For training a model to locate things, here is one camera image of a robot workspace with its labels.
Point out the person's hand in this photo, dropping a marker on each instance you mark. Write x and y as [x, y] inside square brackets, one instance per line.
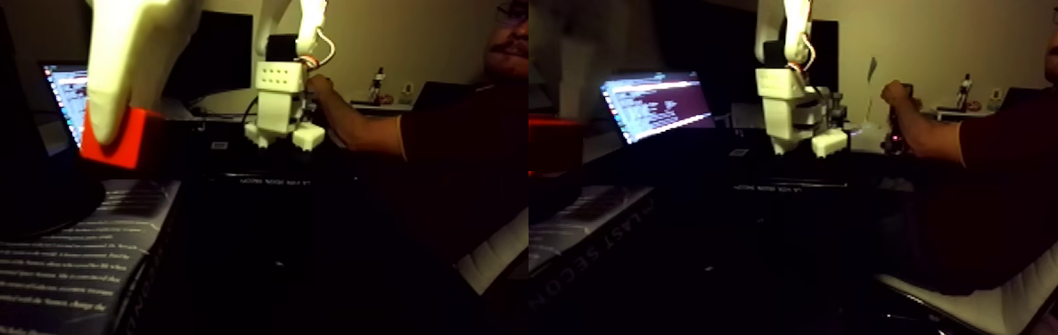
[897, 98]

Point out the open laptop with lit screen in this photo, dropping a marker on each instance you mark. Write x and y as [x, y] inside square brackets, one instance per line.
[65, 93]

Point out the red cube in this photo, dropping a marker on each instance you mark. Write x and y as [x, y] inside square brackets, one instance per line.
[121, 145]

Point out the dark leader arm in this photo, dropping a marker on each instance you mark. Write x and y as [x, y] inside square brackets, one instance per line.
[895, 136]

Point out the black computer monitor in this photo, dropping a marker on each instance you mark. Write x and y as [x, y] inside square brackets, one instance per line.
[215, 56]

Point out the small white tag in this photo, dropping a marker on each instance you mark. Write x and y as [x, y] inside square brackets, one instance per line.
[220, 145]

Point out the person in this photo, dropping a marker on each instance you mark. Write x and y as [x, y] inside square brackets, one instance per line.
[1043, 168]

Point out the thin black lettered book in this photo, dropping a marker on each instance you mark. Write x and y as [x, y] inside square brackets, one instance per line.
[257, 179]

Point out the white office chair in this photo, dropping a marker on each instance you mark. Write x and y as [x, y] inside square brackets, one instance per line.
[1025, 299]

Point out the black book with printed text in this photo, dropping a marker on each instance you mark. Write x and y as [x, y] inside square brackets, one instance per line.
[42, 271]

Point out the small standing figurine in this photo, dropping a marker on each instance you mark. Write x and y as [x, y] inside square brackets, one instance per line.
[377, 84]

